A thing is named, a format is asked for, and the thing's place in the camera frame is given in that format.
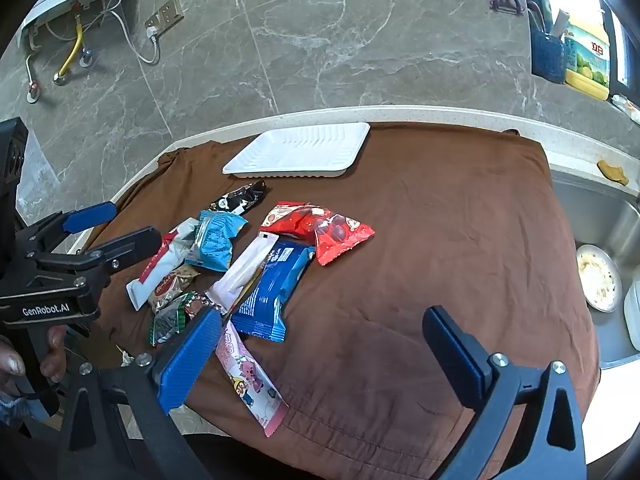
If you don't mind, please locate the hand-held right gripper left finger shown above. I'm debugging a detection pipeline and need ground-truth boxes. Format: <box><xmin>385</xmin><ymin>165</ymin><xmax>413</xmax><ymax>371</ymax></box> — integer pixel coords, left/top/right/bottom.
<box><xmin>62</xmin><ymin>305</ymin><xmax>223</xmax><ymax>480</ymax></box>

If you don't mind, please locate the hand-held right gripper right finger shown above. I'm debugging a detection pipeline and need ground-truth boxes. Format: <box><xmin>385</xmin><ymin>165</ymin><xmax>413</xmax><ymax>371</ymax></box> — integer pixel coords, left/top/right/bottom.
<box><xmin>422</xmin><ymin>304</ymin><xmax>587</xmax><ymax>480</ymax></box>

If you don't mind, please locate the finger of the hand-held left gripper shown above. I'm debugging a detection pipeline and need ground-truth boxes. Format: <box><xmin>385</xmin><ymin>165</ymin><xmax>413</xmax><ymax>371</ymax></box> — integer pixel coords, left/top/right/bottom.
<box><xmin>15</xmin><ymin>201</ymin><xmax>119</xmax><ymax>257</ymax></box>
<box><xmin>36</xmin><ymin>226</ymin><xmax>164</xmax><ymax>287</ymax></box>

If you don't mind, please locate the white and red long packet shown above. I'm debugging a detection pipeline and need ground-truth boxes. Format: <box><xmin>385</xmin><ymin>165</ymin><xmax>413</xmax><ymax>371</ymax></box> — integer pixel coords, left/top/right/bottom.
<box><xmin>126</xmin><ymin>217</ymin><xmax>201</xmax><ymax>312</ymax></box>

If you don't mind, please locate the green-edged seed packet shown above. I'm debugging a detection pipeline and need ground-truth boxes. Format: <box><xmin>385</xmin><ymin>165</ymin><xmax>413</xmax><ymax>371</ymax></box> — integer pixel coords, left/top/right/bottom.
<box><xmin>148</xmin><ymin>292</ymin><xmax>190</xmax><ymax>348</ymax></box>

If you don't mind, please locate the red checked snack packet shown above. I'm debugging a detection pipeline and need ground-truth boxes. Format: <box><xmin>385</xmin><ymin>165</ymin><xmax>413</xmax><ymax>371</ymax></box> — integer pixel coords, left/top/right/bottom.
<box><xmin>184</xmin><ymin>292</ymin><xmax>226</xmax><ymax>321</ymax></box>

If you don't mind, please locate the gold snack packet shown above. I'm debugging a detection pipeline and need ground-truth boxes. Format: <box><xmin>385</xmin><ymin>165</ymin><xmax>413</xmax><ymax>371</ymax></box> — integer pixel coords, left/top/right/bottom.
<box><xmin>148</xmin><ymin>265</ymin><xmax>201</xmax><ymax>311</ymax></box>

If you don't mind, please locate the pink cartoon snack packet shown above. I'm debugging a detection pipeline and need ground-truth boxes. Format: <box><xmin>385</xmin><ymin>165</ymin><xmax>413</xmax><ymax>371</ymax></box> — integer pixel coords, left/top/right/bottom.
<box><xmin>214</xmin><ymin>320</ymin><xmax>290</xmax><ymax>438</ymax></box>

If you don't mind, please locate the light blue snack packet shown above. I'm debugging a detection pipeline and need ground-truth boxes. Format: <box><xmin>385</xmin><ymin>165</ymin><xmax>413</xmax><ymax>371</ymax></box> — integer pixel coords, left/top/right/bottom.
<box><xmin>186</xmin><ymin>209</ymin><xmax>249</xmax><ymax>273</ymax></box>

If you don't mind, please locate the white long snack packet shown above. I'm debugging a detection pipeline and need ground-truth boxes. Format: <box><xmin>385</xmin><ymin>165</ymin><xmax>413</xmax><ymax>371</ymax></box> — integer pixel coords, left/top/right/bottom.
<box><xmin>205</xmin><ymin>232</ymin><xmax>280</xmax><ymax>313</ymax></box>

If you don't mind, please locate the dark blue snack packet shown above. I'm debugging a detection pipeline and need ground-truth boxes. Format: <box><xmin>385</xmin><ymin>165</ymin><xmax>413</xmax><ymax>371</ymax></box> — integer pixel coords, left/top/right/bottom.
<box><xmin>231</xmin><ymin>241</ymin><xmax>317</xmax><ymax>343</ymax></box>

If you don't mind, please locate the black snack packet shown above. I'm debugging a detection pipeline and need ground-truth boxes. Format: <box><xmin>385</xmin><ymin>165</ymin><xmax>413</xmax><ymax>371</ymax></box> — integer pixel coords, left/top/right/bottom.
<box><xmin>209</xmin><ymin>180</ymin><xmax>269</xmax><ymax>217</ymax></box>

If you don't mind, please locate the red chocolate ball packet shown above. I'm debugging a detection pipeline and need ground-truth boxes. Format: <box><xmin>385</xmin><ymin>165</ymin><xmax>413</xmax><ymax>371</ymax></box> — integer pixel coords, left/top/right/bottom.
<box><xmin>314</xmin><ymin>212</ymin><xmax>376</xmax><ymax>267</ymax></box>

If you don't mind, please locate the white plastic tray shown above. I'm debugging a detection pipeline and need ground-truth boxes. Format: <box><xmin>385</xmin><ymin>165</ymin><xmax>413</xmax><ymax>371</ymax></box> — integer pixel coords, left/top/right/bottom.
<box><xmin>222</xmin><ymin>122</ymin><xmax>371</xmax><ymax>179</ymax></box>

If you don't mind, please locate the person's left forearm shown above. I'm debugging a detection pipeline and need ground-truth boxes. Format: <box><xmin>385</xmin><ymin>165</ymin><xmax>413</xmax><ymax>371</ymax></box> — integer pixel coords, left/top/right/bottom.
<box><xmin>0</xmin><ymin>390</ymin><xmax>38</xmax><ymax>428</ymax></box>

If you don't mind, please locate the person's left hand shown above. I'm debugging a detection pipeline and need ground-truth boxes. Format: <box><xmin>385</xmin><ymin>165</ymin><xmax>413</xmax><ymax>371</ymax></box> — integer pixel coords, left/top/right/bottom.
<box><xmin>0</xmin><ymin>327</ymin><xmax>68</xmax><ymax>396</ymax></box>

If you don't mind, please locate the brown cloth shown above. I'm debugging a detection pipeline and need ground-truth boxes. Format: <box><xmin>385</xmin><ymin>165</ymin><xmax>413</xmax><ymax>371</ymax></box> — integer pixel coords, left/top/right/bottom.
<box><xmin>87</xmin><ymin>122</ymin><xmax>601</xmax><ymax>480</ymax></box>

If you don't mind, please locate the white dish in sink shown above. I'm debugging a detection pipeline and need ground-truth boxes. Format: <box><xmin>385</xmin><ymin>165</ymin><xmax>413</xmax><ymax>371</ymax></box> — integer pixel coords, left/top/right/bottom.
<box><xmin>575</xmin><ymin>244</ymin><xmax>624</xmax><ymax>314</ymax></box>

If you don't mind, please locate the white plastic container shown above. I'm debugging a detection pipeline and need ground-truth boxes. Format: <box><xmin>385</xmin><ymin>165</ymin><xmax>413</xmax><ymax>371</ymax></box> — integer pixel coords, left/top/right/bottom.
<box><xmin>622</xmin><ymin>265</ymin><xmax>640</xmax><ymax>352</ymax></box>

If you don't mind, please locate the steel sink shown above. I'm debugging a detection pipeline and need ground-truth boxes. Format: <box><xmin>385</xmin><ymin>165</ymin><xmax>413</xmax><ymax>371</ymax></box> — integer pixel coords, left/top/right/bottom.
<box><xmin>549</xmin><ymin>170</ymin><xmax>640</xmax><ymax>367</ymax></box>

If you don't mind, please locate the yellow sponge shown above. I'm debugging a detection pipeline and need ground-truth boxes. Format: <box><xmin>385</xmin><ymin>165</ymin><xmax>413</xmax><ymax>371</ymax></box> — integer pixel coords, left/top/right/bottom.
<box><xmin>597</xmin><ymin>159</ymin><xmax>631</xmax><ymax>186</ymax></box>

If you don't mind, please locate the white tube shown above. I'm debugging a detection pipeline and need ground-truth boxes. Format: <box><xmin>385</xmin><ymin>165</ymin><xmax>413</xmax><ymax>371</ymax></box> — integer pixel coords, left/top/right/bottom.
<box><xmin>612</xmin><ymin>94</ymin><xmax>640</xmax><ymax>122</ymax></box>

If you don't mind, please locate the blue utensil holder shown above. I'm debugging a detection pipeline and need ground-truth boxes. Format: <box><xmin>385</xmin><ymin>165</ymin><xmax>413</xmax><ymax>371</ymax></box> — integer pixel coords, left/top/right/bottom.
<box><xmin>529</xmin><ymin>2</ymin><xmax>567</xmax><ymax>84</ymax></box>

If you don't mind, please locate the yellow dish soap bottle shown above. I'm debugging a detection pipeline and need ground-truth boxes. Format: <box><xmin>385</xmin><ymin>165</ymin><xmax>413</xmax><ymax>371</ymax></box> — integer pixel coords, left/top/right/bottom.
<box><xmin>564</xmin><ymin>14</ymin><xmax>612</xmax><ymax>102</ymax></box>

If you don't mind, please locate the window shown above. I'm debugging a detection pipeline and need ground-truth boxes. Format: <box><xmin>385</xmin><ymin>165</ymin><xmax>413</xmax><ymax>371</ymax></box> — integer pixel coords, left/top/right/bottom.
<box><xmin>517</xmin><ymin>0</ymin><xmax>640</xmax><ymax>92</ymax></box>

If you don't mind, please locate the yellow gas hose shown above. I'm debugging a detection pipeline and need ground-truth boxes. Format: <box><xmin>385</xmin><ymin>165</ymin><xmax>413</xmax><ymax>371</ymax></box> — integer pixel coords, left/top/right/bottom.
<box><xmin>53</xmin><ymin>7</ymin><xmax>85</xmax><ymax>86</ymax></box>

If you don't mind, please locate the white power cable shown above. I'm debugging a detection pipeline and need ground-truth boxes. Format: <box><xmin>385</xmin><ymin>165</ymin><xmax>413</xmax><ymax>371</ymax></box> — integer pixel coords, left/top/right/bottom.
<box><xmin>102</xmin><ymin>0</ymin><xmax>162</xmax><ymax>66</ymax></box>

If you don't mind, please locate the metal wall socket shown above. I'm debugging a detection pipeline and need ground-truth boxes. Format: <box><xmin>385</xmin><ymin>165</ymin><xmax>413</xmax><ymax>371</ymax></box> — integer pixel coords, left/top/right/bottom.
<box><xmin>145</xmin><ymin>0</ymin><xmax>184</xmax><ymax>41</ymax></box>

